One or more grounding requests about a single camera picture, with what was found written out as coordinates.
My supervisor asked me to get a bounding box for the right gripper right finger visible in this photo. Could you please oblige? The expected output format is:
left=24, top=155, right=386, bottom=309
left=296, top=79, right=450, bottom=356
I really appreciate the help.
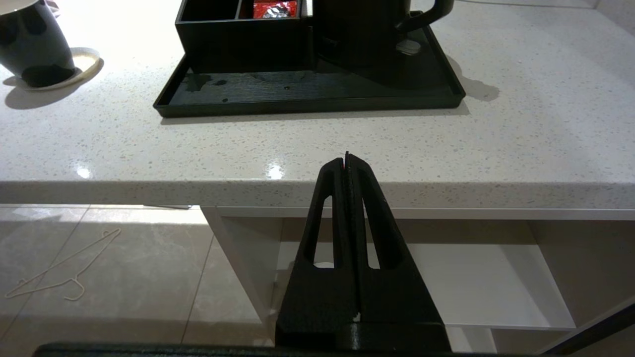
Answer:
left=346, top=153, right=445, bottom=325

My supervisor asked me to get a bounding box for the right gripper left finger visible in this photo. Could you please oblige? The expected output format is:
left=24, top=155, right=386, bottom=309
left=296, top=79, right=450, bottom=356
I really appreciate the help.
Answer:
left=275, top=158, right=359, bottom=349

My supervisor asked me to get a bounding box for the black electric kettle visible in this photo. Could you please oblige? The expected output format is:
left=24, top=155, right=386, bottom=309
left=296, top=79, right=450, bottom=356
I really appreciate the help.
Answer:
left=314, top=0, right=454, bottom=90

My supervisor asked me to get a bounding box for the black mug white inside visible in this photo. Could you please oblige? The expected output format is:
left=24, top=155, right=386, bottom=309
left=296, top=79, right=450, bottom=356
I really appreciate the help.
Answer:
left=0, top=0, right=76, bottom=89

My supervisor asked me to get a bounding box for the red tea packet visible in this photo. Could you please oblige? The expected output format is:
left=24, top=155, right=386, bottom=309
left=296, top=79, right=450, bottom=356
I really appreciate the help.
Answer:
left=253, top=0, right=298, bottom=19

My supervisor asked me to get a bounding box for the black serving tray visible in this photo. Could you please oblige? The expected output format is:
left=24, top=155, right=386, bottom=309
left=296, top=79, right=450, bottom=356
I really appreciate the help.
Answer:
left=154, top=22, right=466, bottom=118

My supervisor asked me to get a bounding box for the black compartment box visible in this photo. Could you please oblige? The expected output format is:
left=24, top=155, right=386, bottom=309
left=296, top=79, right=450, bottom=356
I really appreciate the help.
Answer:
left=175, top=0, right=314, bottom=67

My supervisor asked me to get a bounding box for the white round saucer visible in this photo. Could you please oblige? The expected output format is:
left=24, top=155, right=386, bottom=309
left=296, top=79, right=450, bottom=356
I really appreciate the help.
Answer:
left=10, top=47, right=101, bottom=91

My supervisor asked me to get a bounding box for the white wire hanger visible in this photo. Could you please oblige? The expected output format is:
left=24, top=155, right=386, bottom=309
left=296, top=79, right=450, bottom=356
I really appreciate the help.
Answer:
left=5, top=228, right=121, bottom=301

